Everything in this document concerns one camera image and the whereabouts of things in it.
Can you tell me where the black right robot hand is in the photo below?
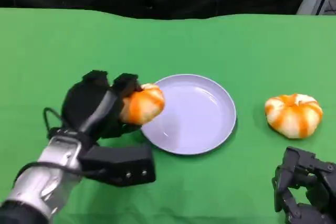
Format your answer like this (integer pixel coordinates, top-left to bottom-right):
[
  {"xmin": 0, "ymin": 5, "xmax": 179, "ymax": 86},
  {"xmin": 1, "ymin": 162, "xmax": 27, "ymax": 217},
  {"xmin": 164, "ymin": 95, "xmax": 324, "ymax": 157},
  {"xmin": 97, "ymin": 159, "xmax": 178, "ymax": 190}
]
[{"xmin": 271, "ymin": 146, "xmax": 336, "ymax": 224}]

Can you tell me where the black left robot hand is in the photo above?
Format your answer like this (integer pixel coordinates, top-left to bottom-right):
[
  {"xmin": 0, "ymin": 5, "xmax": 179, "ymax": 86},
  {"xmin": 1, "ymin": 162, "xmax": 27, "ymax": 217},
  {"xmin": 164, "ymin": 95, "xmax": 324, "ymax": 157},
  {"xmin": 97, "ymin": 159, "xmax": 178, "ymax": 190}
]
[{"xmin": 56, "ymin": 70, "xmax": 144, "ymax": 145}]

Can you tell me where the orange and white bread roll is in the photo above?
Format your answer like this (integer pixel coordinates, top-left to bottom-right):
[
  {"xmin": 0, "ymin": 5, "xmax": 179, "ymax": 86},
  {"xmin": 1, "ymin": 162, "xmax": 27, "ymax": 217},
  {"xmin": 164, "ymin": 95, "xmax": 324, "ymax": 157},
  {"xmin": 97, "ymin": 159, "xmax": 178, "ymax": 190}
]
[
  {"xmin": 119, "ymin": 83, "xmax": 166, "ymax": 125},
  {"xmin": 264, "ymin": 93, "xmax": 323, "ymax": 140}
]

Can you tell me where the green table cloth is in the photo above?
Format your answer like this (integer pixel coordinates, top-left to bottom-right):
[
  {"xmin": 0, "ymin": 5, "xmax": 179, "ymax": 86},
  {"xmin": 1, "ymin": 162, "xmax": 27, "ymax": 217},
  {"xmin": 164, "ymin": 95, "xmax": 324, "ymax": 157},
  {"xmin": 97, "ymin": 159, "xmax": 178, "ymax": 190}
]
[{"xmin": 0, "ymin": 7, "xmax": 336, "ymax": 224}]

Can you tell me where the lilac plate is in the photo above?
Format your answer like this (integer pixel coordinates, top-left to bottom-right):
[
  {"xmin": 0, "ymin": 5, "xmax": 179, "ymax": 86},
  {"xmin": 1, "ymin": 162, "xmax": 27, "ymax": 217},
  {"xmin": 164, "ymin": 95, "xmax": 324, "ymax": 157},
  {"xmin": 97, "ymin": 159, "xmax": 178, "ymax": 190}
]
[{"xmin": 140, "ymin": 73, "xmax": 237, "ymax": 156}]

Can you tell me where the black looped cable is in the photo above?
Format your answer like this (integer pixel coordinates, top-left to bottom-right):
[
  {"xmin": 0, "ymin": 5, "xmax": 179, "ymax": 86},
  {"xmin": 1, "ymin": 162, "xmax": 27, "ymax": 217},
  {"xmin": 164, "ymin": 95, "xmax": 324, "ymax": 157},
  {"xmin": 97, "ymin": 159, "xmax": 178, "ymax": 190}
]
[{"xmin": 43, "ymin": 107, "xmax": 65, "ymax": 141}]

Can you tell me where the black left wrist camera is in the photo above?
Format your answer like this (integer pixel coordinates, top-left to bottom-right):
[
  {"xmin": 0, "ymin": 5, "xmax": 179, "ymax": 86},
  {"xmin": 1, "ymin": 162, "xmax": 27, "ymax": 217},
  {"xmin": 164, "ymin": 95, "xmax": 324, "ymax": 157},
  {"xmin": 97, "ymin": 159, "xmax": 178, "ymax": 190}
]
[{"xmin": 78, "ymin": 144, "xmax": 157, "ymax": 187}]

